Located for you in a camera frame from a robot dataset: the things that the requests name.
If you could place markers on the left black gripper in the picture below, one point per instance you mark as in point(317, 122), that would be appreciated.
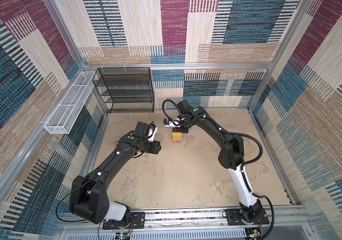
point(155, 148)

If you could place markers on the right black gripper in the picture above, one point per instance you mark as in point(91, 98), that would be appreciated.
point(184, 130)

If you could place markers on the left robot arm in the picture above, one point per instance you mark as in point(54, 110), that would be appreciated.
point(88, 197)

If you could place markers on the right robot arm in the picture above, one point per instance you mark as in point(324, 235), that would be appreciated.
point(231, 156)

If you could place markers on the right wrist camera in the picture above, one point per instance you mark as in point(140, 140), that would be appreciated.
point(174, 123)

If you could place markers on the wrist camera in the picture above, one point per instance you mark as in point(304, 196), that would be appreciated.
point(152, 132)
point(174, 123)

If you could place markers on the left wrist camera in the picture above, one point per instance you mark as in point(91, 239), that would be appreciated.
point(152, 132)

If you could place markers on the black wire shelf rack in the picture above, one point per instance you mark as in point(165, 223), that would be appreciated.
point(126, 90)

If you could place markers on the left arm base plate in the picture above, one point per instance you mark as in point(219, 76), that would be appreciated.
point(136, 220)

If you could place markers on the white mesh wall basket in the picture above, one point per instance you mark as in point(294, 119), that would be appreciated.
point(69, 108)

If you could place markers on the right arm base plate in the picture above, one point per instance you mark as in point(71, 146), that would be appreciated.
point(237, 217)

